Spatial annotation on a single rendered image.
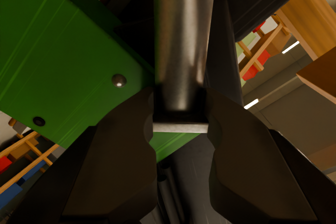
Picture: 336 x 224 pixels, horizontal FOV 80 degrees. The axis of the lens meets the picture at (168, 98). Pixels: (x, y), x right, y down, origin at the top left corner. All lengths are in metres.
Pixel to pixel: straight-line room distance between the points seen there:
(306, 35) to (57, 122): 0.90
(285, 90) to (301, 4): 6.81
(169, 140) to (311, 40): 0.85
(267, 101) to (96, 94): 7.61
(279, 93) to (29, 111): 7.60
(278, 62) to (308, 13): 8.61
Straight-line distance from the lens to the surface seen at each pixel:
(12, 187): 5.58
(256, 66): 3.56
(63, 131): 0.20
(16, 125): 0.42
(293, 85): 7.69
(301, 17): 0.95
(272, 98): 7.71
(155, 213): 0.23
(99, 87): 0.16
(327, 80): 0.63
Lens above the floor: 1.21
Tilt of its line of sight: 7 degrees up
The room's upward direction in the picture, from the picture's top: 137 degrees clockwise
